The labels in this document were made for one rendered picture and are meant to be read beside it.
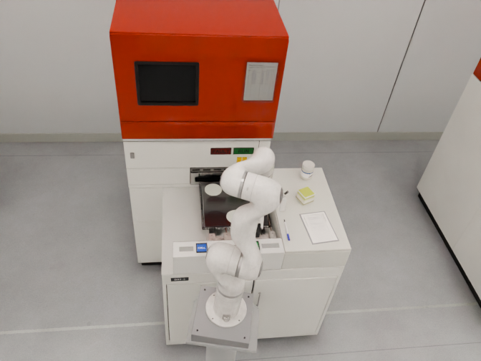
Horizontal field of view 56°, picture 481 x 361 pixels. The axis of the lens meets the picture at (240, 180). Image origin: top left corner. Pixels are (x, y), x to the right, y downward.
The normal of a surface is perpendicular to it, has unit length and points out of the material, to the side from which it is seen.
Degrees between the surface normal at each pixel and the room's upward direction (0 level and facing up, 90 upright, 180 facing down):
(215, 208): 0
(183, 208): 0
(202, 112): 90
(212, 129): 90
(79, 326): 0
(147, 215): 90
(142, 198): 90
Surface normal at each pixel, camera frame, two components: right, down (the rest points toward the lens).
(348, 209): 0.08, -0.73
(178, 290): 0.11, 0.69
